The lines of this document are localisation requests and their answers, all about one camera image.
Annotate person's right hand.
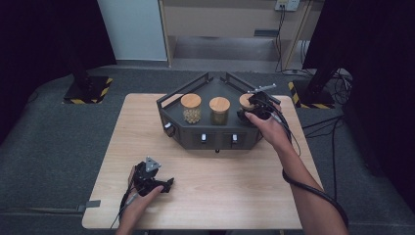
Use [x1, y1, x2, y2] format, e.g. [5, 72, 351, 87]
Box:
[244, 111, 296, 157]

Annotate glass jar with green beans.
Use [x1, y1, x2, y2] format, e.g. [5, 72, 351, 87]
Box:
[208, 96, 232, 126]

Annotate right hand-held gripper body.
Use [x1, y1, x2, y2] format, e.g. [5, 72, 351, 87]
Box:
[247, 83, 282, 121]

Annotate grey bar on cabinet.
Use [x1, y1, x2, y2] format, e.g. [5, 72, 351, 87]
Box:
[254, 28, 280, 38]

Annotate glass jar with wooden lid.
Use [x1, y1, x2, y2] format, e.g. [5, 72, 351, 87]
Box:
[237, 93, 258, 124]

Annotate black floor cable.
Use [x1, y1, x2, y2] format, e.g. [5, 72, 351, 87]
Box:
[301, 116, 345, 202]

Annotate black corner storage rack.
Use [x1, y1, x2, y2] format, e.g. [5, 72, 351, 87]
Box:
[156, 71, 282, 152]

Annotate white panel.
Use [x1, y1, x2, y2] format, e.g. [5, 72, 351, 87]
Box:
[96, 0, 168, 62]

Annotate black stand with striped base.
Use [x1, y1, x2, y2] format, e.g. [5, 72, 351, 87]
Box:
[62, 48, 115, 105]
[287, 58, 347, 110]

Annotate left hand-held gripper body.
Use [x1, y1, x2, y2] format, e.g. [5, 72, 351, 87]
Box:
[131, 156, 164, 197]

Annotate left hand-held gripper cable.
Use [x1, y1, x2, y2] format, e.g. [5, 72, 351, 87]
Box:
[108, 182, 140, 230]

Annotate white wall socket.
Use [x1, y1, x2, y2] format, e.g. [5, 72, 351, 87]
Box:
[274, 0, 301, 13]

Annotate tangle of black cables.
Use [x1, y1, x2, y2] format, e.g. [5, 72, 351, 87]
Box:
[327, 68, 354, 106]

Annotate black curtain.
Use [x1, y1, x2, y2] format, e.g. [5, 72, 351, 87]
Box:
[302, 0, 415, 213]
[0, 0, 117, 145]

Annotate glass jar with yellow beans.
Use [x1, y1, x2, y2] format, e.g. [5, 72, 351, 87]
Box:
[180, 93, 203, 125]

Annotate grey tape strip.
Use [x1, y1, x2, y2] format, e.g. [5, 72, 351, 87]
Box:
[76, 200, 102, 212]

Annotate person's left hand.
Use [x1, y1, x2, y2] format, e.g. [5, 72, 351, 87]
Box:
[119, 164, 164, 227]

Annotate black cables from socket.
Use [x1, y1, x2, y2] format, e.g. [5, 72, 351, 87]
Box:
[274, 6, 306, 75]

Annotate hand-held gripper cable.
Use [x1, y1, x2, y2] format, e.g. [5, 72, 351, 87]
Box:
[257, 97, 350, 229]
[108, 182, 140, 230]

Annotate right hand-held gripper cable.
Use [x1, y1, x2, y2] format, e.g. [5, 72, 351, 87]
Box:
[257, 97, 350, 229]

